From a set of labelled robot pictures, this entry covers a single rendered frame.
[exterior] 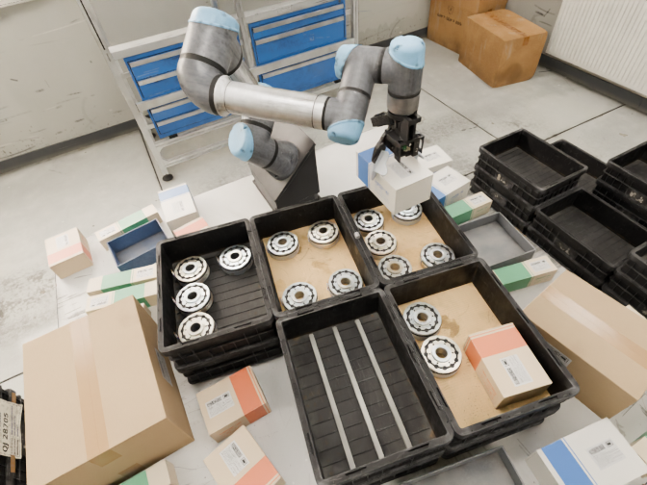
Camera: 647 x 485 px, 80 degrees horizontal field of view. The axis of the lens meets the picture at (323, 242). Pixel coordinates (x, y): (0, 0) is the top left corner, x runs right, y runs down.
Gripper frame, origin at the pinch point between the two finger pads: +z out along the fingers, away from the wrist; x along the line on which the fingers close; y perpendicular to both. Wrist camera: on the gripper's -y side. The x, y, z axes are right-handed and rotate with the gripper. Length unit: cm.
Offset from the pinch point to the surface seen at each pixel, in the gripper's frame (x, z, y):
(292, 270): -34.0, 27.8, -3.1
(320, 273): -26.8, 27.8, 2.5
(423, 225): 12.6, 27.8, 2.6
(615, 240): 110, 73, 24
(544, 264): 40, 35, 32
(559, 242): 85, 70, 14
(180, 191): -56, 32, -67
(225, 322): -59, 28, 4
